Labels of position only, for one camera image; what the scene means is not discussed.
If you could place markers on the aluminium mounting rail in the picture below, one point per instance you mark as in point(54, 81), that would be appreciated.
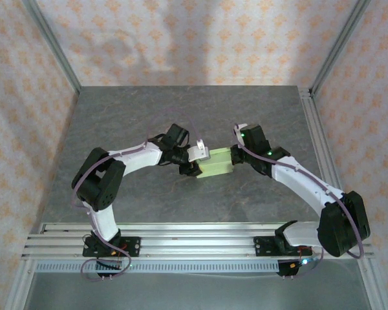
point(197, 239)

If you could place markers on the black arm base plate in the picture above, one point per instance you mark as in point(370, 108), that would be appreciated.
point(132, 247)
point(262, 247)

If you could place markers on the light green paper box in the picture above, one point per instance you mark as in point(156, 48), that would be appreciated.
point(216, 163)

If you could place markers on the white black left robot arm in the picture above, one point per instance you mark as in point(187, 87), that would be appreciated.
point(97, 184)

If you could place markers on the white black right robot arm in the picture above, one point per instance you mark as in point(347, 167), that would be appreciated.
point(300, 184)

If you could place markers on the black controller board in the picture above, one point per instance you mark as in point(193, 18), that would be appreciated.
point(294, 266)

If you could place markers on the aluminium side rail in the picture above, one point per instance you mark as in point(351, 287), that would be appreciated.
point(313, 129)

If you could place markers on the aluminium frame leg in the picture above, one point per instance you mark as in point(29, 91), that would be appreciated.
point(373, 284)
point(19, 284)

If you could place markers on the aluminium frame upright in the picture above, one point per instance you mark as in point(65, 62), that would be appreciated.
point(55, 48)
point(336, 51)

